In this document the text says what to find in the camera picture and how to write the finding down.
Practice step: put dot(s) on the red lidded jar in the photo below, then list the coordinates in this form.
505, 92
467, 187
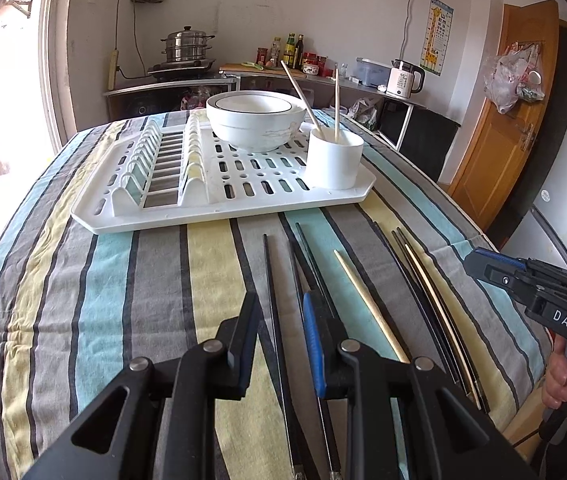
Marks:
321, 66

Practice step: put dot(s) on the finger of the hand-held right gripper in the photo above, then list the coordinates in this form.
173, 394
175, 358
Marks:
493, 274
503, 259

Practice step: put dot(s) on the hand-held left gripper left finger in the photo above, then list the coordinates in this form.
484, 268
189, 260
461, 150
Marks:
249, 345

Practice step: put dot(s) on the gold striped black chopstick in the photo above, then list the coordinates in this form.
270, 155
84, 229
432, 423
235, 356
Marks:
438, 305

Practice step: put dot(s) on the red seasoning jar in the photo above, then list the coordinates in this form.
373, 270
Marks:
262, 56

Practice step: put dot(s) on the wooden cutting board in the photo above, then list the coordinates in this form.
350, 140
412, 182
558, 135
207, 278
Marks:
243, 68

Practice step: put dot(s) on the white utensil cup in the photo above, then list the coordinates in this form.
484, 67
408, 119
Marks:
333, 165

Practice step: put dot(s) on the black induction cooker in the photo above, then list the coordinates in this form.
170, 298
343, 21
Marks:
178, 69

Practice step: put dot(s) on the bundle of chopsticks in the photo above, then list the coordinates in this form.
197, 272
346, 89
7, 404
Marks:
461, 331

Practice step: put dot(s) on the green glass bottle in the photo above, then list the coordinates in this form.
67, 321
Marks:
289, 52

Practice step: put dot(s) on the striped tablecloth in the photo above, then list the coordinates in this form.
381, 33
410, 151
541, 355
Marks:
113, 285

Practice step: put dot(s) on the clear bottle yellow cap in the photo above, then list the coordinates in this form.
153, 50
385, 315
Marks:
275, 52

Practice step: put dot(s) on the steel steamer pot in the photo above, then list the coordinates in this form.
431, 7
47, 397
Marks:
186, 45

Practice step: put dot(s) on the hanging plastic bags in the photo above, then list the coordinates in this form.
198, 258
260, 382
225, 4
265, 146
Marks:
511, 80

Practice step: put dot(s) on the plastic bag under counter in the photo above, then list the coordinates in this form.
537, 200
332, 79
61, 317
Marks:
363, 112

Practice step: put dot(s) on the giraffe wall poster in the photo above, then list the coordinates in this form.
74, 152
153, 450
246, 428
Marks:
436, 35

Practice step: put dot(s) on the metal kitchen counter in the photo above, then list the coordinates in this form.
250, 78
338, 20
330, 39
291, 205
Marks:
243, 80

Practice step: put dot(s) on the dark sauce bottle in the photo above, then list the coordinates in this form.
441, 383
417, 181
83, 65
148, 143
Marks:
299, 52

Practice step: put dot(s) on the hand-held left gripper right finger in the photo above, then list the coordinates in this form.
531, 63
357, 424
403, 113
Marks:
313, 345

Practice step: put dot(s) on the beige power strip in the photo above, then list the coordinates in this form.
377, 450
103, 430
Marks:
112, 70

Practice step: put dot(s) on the wooden door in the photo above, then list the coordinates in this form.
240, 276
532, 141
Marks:
483, 160

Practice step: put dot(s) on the white electric kettle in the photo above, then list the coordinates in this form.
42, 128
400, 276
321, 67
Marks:
403, 82

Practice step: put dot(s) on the light wooden chopstick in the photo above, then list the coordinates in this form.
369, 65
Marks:
301, 92
368, 305
337, 105

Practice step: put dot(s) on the white bowl black rim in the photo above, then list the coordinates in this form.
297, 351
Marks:
253, 102
253, 132

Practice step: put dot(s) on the window frame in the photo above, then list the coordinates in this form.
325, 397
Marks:
56, 60

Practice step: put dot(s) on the white refrigerator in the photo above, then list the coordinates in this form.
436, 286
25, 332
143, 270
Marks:
563, 170

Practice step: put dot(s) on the clear plastic storage container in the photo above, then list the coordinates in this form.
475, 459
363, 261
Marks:
373, 71

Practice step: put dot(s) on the black cloth panel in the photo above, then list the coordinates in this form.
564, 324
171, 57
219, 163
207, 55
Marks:
428, 140

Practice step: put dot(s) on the white plastic dish rack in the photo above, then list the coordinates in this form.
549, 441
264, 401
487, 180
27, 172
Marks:
263, 185

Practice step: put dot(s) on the white flowered ceramic jar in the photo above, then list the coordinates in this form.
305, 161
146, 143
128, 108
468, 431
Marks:
311, 69

